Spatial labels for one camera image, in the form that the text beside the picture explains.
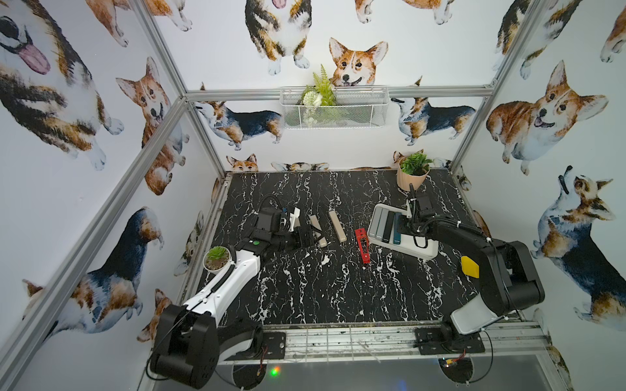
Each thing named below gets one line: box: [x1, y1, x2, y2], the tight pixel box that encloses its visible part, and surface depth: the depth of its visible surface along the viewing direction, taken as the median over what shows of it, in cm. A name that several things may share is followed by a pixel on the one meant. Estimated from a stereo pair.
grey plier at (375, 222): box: [369, 206, 383, 239], surface depth 100 cm
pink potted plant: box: [392, 149, 433, 191], surface depth 109 cm
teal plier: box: [392, 211, 402, 246], surface depth 97 cm
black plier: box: [381, 210, 396, 244], surface depth 99 cm
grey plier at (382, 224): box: [375, 207, 390, 242], surface depth 100 cm
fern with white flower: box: [301, 63, 338, 125], surface depth 85 cm
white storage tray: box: [366, 203, 439, 260], surface depth 95 cm
